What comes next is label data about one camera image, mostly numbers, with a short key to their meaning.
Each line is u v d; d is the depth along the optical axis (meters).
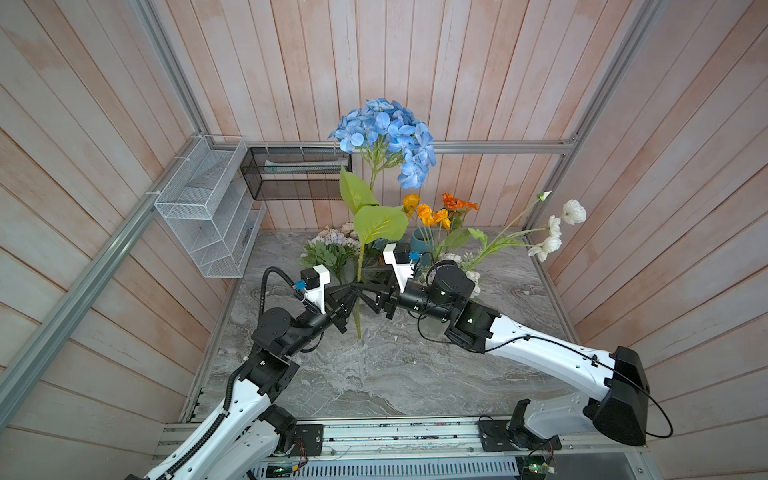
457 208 0.70
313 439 0.73
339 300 0.58
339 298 0.58
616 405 0.39
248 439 0.58
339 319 0.56
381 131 0.43
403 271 0.54
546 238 0.64
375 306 0.56
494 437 0.73
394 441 0.75
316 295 0.55
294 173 0.89
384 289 0.54
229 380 0.51
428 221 0.68
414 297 0.56
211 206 0.70
